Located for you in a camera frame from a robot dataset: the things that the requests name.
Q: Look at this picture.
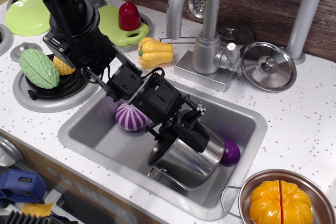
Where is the yellow toy bell pepper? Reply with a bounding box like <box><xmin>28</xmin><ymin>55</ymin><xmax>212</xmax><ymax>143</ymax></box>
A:
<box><xmin>138</xmin><ymin>37</ymin><xmax>174</xmax><ymax>69</ymax></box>

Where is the yellow tape piece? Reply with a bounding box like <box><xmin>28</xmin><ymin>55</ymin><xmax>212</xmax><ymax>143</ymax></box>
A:
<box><xmin>22</xmin><ymin>202</ymin><xmax>54</xmax><ymax>217</ymax></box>

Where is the purple white striped onion toy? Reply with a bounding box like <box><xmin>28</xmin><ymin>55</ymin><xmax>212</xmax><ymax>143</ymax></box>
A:
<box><xmin>115</xmin><ymin>102</ymin><xmax>149</xmax><ymax>132</ymax></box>

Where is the grey vertical pole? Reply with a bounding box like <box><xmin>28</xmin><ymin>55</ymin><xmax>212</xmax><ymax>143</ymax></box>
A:
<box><xmin>286</xmin><ymin>0</ymin><xmax>320</xmax><ymax>65</ymax></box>

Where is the red toy pepper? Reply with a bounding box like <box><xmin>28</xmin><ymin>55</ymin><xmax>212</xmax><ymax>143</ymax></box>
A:
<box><xmin>118</xmin><ymin>1</ymin><xmax>141</xmax><ymax>31</ymax></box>

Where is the silver toy faucet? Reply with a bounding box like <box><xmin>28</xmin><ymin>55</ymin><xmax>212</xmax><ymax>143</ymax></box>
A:
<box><xmin>166</xmin><ymin>0</ymin><xmax>242</xmax><ymax>92</ymax></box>

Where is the silver sink basin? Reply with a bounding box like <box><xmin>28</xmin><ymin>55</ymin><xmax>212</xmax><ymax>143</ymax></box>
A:
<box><xmin>58</xmin><ymin>76</ymin><xmax>267</xmax><ymax>223</ymax></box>

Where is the orange toy pumpkin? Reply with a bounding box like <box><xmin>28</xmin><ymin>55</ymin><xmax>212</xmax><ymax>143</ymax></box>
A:
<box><xmin>249</xmin><ymin>180</ymin><xmax>313</xmax><ymax>223</ymax></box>

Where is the yellow toy corn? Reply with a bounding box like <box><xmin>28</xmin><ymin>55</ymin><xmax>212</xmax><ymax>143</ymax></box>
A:
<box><xmin>53</xmin><ymin>56</ymin><xmax>76</xmax><ymax>76</ymax></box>

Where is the grey oven knob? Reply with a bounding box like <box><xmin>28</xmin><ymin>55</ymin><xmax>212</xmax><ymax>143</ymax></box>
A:
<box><xmin>0</xmin><ymin>136</ymin><xmax>24</xmax><ymax>167</ymax></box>

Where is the left edge stove burner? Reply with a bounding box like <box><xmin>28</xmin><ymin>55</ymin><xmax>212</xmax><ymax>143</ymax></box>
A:
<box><xmin>0</xmin><ymin>24</ymin><xmax>13</xmax><ymax>56</ymax></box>

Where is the blue clamp tool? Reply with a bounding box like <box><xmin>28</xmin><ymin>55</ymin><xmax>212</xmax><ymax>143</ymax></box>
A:
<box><xmin>1</xmin><ymin>169</ymin><xmax>47</xmax><ymax>203</ymax></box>

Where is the back right stove burner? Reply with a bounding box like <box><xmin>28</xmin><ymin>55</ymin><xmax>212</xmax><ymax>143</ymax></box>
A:
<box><xmin>116</xmin><ymin>13</ymin><xmax>154</xmax><ymax>52</ymax></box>

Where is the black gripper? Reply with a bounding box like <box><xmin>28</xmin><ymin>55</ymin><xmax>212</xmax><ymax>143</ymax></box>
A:
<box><xmin>127</xmin><ymin>73</ymin><xmax>209</xmax><ymax>153</ymax></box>

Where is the metal strainer ladle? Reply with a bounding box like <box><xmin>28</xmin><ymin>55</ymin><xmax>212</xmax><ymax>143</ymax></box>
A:
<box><xmin>188</xmin><ymin>0</ymin><xmax>206</xmax><ymax>18</ymax></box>

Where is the grey stove knob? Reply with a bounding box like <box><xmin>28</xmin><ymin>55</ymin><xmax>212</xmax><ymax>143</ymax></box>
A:
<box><xmin>10</xmin><ymin>42</ymin><xmax>41</xmax><ymax>63</ymax></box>
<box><xmin>89</xmin><ymin>0</ymin><xmax>107</xmax><ymax>9</ymax></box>

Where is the green cutting board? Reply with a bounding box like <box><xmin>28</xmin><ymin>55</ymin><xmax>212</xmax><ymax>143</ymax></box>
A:
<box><xmin>98</xmin><ymin>5</ymin><xmax>150</xmax><ymax>47</ymax></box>

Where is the stainless steel pot lid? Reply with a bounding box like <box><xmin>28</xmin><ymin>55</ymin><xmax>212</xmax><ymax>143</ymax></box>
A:
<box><xmin>240</xmin><ymin>41</ymin><xmax>297</xmax><ymax>92</ymax></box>

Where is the green bitter melon toy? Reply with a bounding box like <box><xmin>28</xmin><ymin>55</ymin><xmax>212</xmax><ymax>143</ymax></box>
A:
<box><xmin>19</xmin><ymin>49</ymin><xmax>60</xmax><ymax>89</ymax></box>

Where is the purple toy eggplant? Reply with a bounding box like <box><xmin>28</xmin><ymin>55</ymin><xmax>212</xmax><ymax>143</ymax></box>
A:
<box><xmin>220</xmin><ymin>138</ymin><xmax>240</xmax><ymax>166</ymax></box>

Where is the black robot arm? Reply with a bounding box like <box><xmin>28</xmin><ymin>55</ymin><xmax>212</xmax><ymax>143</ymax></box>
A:
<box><xmin>43</xmin><ymin>0</ymin><xmax>209</xmax><ymax>153</ymax></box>

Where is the steel bowl with handle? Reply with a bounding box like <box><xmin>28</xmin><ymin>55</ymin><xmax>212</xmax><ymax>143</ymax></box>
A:
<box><xmin>220</xmin><ymin>169</ymin><xmax>335</xmax><ymax>223</ymax></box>

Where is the light green plate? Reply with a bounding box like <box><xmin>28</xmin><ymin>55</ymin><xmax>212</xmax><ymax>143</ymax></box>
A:
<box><xmin>5</xmin><ymin>0</ymin><xmax>50</xmax><ymax>37</ymax></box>

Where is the front stove burner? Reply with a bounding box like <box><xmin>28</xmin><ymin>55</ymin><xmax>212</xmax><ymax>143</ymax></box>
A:
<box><xmin>13</xmin><ymin>55</ymin><xmax>98</xmax><ymax>113</ymax></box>

